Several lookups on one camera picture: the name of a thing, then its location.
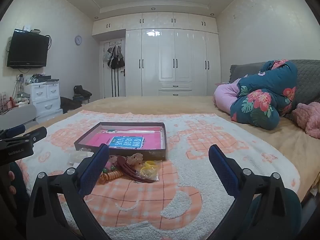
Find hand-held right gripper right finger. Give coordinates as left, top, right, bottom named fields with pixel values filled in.
left=209, top=144, right=302, bottom=240

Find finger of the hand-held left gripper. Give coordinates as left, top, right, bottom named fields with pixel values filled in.
left=15, top=127, right=48, bottom=145
left=0, top=124, right=26, bottom=140

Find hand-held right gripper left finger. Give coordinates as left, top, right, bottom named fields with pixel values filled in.
left=26, top=144, right=112, bottom=240

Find pink pompom hair tie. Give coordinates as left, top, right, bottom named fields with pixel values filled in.
left=102, top=155, right=118, bottom=178

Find clear packet with white strip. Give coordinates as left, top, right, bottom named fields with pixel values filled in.
left=66, top=151, right=95, bottom=167

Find dark red hair clip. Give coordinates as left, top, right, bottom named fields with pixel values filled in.
left=117, top=156, right=157, bottom=183

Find packet of yellow hair ties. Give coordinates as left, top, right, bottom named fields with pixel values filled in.
left=139, top=160, right=161, bottom=182

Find shallow cardboard box tray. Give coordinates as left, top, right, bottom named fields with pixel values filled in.
left=74, top=122, right=167, bottom=161

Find person's left hand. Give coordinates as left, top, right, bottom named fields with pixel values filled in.
left=7, top=170, right=18, bottom=195

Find white drawer cabinet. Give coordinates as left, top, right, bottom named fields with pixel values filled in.
left=24, top=79, right=63, bottom=123

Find clear red speckled hair claw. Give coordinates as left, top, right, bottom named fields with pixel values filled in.
left=126, top=153, right=144, bottom=163

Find dark bag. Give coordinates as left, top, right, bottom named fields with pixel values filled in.
left=60, top=96, right=83, bottom=114

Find black set-top box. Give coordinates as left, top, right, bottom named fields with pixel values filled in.
left=31, top=74, right=59, bottom=83

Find dark clothes on stool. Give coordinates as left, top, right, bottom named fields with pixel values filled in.
left=72, top=85, right=93, bottom=103

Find pink quilt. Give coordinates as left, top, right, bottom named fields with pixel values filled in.
left=213, top=78, right=242, bottom=117

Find teal floral quilt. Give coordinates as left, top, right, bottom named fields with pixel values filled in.
left=230, top=59, right=298, bottom=130

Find white door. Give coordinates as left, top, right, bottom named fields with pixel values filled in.
left=100, top=34, right=127, bottom=98

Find bed with tan cover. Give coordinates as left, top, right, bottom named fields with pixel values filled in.
left=24, top=95, right=320, bottom=202

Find pink fuzzy blanket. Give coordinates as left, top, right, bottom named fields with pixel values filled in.
left=292, top=102, right=320, bottom=140

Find hanging bags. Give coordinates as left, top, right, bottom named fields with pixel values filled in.
left=103, top=44, right=125, bottom=70

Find grey quilted headboard cushion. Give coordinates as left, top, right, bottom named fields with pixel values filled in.
left=229, top=59, right=320, bottom=122

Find white wardrobe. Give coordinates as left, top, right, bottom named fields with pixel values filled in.
left=92, top=12, right=222, bottom=97

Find orange coil hair tie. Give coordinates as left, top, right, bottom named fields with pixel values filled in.
left=99, top=171, right=124, bottom=184

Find black wall television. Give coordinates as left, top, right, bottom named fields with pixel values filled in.
left=7, top=29, right=50, bottom=68

